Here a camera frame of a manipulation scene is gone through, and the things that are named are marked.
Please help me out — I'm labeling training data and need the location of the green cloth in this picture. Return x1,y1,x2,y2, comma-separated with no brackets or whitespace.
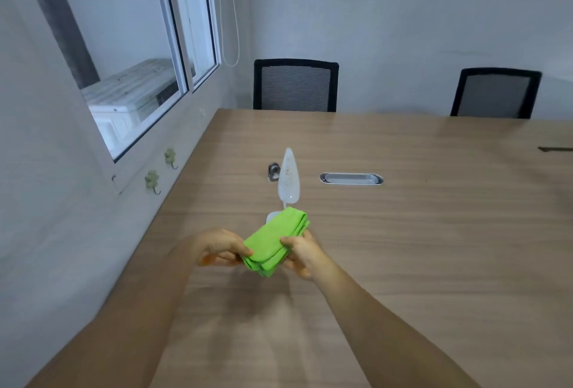
242,207,311,278

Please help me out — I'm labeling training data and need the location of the grey table cable grommet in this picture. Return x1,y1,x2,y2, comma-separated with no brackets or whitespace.
319,173,384,186

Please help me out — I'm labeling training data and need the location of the person's right forearm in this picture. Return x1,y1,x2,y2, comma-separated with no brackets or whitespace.
313,262,482,388

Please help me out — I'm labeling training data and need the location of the white air conditioner unit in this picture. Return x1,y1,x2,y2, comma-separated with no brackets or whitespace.
81,58,197,157

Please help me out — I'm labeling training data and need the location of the white blind pull cord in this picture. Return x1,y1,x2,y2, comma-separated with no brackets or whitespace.
216,0,241,68

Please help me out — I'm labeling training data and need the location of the black mesh office chair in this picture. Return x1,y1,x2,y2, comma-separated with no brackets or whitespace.
253,58,340,113
450,67,543,119

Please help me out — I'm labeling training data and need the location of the person's left forearm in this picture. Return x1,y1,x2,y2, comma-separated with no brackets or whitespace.
24,240,202,388

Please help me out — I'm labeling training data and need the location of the white sliding window frame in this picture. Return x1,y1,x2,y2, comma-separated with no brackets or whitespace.
18,0,223,196

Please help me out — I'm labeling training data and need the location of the person's left hand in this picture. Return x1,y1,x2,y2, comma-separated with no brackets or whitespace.
187,228,254,268

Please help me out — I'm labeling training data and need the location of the person's right hand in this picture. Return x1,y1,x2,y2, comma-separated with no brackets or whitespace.
280,229,334,285

